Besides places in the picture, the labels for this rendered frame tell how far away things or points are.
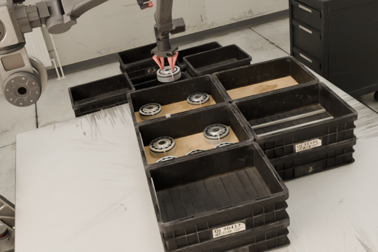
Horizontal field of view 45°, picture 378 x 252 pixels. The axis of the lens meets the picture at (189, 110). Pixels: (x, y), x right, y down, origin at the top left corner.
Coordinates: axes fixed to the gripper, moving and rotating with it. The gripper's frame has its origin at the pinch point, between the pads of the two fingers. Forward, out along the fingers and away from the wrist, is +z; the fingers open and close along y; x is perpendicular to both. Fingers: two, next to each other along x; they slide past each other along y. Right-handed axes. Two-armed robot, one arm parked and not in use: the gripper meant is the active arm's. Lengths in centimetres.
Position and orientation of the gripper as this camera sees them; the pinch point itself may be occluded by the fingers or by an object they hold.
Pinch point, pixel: (167, 68)
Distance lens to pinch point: 198.5
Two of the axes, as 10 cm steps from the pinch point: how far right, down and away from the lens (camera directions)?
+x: -4.1, 4.7, -7.8
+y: -9.0, -0.8, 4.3
